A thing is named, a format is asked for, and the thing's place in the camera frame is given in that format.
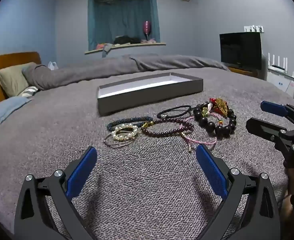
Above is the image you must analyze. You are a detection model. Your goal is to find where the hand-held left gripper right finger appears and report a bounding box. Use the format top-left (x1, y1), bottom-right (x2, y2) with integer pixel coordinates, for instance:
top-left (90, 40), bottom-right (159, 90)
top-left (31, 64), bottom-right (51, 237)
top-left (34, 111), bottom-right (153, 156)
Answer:
top-left (196, 144), bottom-right (280, 240)

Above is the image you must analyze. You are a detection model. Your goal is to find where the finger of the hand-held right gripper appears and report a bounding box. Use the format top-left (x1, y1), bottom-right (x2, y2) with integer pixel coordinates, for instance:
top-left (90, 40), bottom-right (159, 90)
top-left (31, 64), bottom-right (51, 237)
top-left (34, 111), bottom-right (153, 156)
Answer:
top-left (246, 117), bottom-right (294, 153)
top-left (260, 101), bottom-right (294, 128)

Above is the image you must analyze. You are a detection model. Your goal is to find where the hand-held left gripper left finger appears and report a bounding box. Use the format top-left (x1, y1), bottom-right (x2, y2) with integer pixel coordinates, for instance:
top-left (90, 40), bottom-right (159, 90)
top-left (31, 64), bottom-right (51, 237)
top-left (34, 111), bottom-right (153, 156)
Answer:
top-left (14, 146), bottom-right (98, 240)

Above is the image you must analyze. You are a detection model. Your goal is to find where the pink cord bracelet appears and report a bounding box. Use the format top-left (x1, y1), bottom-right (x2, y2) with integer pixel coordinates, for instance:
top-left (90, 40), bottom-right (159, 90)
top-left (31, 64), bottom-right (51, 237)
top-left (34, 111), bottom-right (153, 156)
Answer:
top-left (182, 116), bottom-right (217, 154)

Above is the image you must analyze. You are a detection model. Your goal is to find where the thin silver bangle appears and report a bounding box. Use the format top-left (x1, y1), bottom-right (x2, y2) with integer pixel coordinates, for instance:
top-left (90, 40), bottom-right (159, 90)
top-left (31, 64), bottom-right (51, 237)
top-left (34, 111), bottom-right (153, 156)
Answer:
top-left (104, 132), bottom-right (137, 148)

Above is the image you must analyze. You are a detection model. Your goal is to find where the large dark bead bracelet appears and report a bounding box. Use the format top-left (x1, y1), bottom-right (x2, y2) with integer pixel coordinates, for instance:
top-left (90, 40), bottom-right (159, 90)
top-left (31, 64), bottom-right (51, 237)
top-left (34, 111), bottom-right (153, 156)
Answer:
top-left (192, 106), bottom-right (237, 138)

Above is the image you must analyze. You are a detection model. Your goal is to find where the pearl bracelet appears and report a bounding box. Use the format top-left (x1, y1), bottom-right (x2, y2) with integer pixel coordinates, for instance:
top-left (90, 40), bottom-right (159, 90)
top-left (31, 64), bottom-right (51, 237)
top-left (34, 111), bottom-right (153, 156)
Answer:
top-left (111, 124), bottom-right (139, 141)

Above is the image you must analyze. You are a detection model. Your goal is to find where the red and gold tassel ornament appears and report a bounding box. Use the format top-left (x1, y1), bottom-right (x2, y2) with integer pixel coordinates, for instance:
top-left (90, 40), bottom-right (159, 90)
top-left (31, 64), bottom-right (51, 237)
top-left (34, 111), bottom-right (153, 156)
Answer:
top-left (208, 97), bottom-right (230, 117)

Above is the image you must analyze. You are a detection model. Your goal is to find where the dark blue bead bracelet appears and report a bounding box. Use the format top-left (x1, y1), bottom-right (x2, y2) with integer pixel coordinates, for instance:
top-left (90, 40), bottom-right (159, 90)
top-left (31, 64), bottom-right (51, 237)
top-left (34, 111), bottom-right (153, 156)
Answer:
top-left (106, 116), bottom-right (154, 132)

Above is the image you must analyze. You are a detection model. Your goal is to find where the black hair tie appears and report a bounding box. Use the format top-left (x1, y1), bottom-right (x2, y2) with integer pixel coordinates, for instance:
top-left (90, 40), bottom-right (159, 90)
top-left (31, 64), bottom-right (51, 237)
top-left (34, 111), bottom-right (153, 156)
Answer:
top-left (157, 105), bottom-right (192, 119)

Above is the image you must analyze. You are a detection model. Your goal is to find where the purple bead bracelet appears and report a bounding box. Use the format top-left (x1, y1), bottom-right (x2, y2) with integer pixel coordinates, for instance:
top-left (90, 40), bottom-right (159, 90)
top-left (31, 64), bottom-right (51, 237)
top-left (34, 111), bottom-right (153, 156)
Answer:
top-left (140, 119), bottom-right (194, 138)

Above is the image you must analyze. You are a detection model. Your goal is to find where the grey cardboard box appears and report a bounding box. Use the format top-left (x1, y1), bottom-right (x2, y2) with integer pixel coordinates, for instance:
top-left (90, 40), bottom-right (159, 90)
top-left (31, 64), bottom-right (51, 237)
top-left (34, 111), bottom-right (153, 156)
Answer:
top-left (97, 72), bottom-right (204, 117)

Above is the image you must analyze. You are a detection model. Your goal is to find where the white cabinet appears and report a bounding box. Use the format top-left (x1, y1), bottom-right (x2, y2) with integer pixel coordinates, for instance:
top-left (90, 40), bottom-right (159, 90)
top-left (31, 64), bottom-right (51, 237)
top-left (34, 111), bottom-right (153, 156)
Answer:
top-left (266, 67), bottom-right (294, 98)

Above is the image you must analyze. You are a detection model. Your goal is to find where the white router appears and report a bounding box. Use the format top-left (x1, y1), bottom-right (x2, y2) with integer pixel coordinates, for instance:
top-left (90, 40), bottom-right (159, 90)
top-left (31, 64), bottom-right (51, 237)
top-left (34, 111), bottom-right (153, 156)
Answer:
top-left (267, 53), bottom-right (287, 74)

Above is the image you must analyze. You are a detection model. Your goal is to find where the wooden stand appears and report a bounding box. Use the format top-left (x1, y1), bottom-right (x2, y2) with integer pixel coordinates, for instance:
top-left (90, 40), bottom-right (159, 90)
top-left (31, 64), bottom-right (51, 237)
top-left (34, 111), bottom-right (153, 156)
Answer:
top-left (227, 66), bottom-right (259, 78)

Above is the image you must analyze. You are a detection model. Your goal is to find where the grey bed cover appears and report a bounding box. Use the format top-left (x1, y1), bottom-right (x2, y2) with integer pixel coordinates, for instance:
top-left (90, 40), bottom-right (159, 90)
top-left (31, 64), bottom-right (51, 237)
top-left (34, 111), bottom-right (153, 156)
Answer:
top-left (0, 66), bottom-right (294, 240)

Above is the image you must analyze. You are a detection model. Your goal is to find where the black monitor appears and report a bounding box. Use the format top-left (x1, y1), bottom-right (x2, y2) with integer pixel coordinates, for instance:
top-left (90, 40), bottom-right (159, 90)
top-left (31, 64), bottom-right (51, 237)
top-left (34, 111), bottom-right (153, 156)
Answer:
top-left (219, 32), bottom-right (262, 70)

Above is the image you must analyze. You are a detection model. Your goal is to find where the striped pillow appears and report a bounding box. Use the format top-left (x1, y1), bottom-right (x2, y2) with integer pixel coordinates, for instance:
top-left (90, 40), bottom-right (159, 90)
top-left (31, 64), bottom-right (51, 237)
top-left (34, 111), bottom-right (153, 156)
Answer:
top-left (18, 86), bottom-right (39, 98)

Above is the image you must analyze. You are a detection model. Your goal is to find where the grey duvet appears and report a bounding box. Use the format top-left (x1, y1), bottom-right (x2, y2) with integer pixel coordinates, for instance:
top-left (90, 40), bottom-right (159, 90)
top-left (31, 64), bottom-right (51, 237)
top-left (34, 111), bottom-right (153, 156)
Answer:
top-left (22, 54), bottom-right (230, 91)

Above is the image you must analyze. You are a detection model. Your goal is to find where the light blue blanket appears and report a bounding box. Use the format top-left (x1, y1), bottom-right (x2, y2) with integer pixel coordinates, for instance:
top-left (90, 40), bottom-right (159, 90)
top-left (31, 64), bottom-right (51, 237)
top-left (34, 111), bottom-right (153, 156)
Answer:
top-left (0, 96), bottom-right (32, 135)

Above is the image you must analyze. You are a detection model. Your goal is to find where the olive pillow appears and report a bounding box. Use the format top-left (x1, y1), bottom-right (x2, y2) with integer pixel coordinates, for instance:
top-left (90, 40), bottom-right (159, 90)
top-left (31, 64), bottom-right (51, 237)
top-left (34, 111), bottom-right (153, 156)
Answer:
top-left (0, 62), bottom-right (37, 97)

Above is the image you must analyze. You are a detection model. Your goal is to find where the colourful cloth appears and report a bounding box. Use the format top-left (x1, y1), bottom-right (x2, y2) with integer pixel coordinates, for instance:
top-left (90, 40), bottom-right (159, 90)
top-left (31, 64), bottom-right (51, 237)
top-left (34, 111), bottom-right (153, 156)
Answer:
top-left (96, 43), bottom-right (115, 57)

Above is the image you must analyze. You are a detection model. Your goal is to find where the wooden headboard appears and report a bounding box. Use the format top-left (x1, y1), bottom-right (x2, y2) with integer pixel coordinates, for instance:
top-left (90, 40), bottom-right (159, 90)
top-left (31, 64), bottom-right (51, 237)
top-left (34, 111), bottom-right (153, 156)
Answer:
top-left (0, 52), bottom-right (42, 112)

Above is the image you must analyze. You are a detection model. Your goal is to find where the dark clothes pile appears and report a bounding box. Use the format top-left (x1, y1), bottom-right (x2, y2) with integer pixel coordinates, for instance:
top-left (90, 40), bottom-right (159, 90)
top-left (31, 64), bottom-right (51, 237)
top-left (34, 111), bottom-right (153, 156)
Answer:
top-left (113, 35), bottom-right (141, 45)

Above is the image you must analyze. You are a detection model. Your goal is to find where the pink wine glass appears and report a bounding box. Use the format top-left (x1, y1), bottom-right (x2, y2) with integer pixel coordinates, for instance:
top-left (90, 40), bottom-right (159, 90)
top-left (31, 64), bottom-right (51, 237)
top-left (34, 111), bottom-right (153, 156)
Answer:
top-left (142, 21), bottom-right (152, 42)

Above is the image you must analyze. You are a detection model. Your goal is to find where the teal curtain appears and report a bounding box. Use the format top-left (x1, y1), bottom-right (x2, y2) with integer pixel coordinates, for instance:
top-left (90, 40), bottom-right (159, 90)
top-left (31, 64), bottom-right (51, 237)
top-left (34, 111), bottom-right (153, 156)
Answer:
top-left (87, 0), bottom-right (160, 51)

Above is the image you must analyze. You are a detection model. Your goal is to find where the wall hook rack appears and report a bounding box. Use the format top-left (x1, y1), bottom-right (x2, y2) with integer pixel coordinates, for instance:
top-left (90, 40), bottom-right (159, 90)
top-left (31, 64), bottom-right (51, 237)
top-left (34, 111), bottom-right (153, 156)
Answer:
top-left (244, 25), bottom-right (264, 33)

